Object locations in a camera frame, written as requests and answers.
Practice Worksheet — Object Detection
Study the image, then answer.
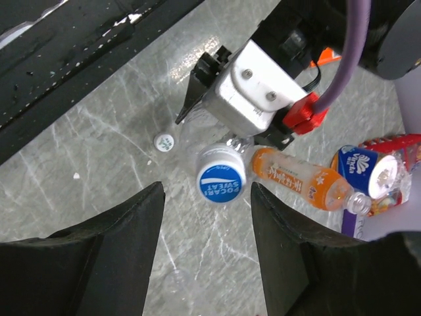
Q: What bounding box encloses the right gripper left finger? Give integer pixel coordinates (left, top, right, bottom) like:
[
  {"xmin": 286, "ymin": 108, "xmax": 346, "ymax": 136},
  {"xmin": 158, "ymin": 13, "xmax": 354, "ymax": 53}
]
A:
[{"xmin": 1, "ymin": 182, "xmax": 165, "ymax": 315}]

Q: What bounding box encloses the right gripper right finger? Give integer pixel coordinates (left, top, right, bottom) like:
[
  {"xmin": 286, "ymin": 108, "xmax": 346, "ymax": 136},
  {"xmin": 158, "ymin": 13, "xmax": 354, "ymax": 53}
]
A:
[{"xmin": 251, "ymin": 182, "xmax": 420, "ymax": 315}]

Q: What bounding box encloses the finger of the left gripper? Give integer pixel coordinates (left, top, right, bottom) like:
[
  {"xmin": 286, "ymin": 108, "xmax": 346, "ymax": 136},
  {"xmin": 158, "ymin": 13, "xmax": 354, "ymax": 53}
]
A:
[{"xmin": 175, "ymin": 46, "xmax": 232, "ymax": 124}]

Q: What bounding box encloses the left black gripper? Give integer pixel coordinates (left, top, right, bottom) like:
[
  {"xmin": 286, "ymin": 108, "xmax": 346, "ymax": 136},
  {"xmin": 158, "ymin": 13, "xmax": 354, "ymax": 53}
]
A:
[{"xmin": 193, "ymin": 0, "xmax": 349, "ymax": 151}]

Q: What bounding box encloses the white bottle cap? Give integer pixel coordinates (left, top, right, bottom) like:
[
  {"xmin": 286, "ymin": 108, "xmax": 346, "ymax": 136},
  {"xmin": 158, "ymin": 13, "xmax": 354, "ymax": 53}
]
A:
[{"xmin": 153, "ymin": 132, "xmax": 175, "ymax": 153}]

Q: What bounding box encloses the orange drink bottle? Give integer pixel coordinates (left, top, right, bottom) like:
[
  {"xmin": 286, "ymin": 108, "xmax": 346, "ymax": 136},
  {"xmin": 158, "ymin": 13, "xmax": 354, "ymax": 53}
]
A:
[{"xmin": 251, "ymin": 147, "xmax": 372, "ymax": 215}]

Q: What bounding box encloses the blue bottle cap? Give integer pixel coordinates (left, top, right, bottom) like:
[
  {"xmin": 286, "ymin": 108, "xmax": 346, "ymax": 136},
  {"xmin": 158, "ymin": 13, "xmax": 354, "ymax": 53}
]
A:
[{"xmin": 196, "ymin": 144, "xmax": 247, "ymax": 204}]

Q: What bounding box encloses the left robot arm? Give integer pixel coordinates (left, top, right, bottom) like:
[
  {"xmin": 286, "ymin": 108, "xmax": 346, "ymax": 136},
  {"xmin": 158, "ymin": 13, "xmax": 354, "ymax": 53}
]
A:
[{"xmin": 176, "ymin": 1, "xmax": 420, "ymax": 149}]

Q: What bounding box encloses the orange snack box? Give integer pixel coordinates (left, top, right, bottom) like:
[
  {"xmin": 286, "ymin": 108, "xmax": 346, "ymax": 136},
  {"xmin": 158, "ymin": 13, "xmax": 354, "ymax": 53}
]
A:
[{"xmin": 310, "ymin": 47, "xmax": 341, "ymax": 68}]

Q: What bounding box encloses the purple white box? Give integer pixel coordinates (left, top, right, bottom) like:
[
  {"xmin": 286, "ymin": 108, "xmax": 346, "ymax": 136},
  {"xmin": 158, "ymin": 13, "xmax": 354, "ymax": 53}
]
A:
[{"xmin": 341, "ymin": 210, "xmax": 366, "ymax": 240}]

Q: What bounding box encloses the toilet paper roll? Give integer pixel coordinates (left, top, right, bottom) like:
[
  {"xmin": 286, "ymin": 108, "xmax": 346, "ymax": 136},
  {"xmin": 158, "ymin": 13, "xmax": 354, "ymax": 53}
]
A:
[{"xmin": 331, "ymin": 145, "xmax": 403, "ymax": 199}]

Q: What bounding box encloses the red snack bag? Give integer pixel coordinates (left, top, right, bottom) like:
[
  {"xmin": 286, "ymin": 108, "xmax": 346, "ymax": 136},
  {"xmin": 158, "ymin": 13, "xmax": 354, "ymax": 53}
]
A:
[{"xmin": 359, "ymin": 134, "xmax": 420, "ymax": 217}]

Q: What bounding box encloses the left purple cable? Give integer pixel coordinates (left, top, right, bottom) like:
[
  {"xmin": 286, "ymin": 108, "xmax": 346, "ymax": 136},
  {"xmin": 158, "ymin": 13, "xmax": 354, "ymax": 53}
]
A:
[{"xmin": 312, "ymin": 0, "xmax": 372, "ymax": 115}]

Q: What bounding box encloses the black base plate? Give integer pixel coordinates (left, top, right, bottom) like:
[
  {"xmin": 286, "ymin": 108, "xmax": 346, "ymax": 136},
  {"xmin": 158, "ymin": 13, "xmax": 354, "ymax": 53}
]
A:
[{"xmin": 1, "ymin": 1, "xmax": 198, "ymax": 161}]

